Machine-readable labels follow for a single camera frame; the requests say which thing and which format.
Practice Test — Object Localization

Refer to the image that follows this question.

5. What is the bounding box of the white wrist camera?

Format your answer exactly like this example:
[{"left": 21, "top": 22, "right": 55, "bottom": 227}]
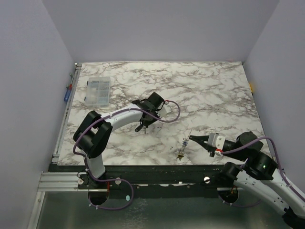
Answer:
[
  {"left": 156, "top": 104, "right": 172, "bottom": 118},
  {"left": 207, "top": 133, "right": 225, "bottom": 157}
]

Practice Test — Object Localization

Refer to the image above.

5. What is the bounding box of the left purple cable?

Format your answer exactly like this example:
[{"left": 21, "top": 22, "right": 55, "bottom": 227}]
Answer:
[{"left": 72, "top": 99, "right": 181, "bottom": 161}]

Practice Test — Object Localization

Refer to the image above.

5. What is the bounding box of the black table edge rail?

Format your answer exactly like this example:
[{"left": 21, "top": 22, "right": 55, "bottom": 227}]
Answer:
[{"left": 41, "top": 165, "right": 237, "bottom": 203}]

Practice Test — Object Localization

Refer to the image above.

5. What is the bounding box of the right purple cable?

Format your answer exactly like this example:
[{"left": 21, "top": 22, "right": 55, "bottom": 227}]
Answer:
[{"left": 221, "top": 136, "right": 305, "bottom": 198}]

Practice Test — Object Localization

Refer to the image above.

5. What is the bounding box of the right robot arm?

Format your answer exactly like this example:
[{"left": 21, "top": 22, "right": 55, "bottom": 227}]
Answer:
[{"left": 189, "top": 131, "right": 305, "bottom": 229}]

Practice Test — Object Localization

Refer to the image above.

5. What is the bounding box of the clear plastic organizer box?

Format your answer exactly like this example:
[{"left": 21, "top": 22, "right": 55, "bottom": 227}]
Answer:
[{"left": 84, "top": 77, "right": 111, "bottom": 106}]

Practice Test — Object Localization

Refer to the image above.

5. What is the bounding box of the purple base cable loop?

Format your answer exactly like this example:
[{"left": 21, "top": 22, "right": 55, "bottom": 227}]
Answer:
[{"left": 88, "top": 180, "right": 134, "bottom": 211}]

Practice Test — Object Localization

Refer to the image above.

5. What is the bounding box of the aluminium side rail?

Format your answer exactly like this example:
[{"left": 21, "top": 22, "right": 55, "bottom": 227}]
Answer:
[{"left": 51, "top": 63, "right": 82, "bottom": 164}]

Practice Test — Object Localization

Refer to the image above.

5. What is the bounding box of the blue clamp on wall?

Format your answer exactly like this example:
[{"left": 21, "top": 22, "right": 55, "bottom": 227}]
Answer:
[{"left": 63, "top": 84, "right": 72, "bottom": 102}]

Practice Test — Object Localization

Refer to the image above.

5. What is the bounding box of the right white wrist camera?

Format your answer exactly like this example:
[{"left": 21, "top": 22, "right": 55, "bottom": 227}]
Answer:
[{"left": 207, "top": 133, "right": 225, "bottom": 157}]

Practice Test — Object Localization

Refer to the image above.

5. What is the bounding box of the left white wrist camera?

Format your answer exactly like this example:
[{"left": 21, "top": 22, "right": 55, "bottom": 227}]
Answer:
[{"left": 156, "top": 104, "right": 172, "bottom": 118}]

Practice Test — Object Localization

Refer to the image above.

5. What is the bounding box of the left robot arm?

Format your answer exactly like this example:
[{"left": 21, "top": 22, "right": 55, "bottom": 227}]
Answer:
[{"left": 73, "top": 92, "right": 165, "bottom": 188}]

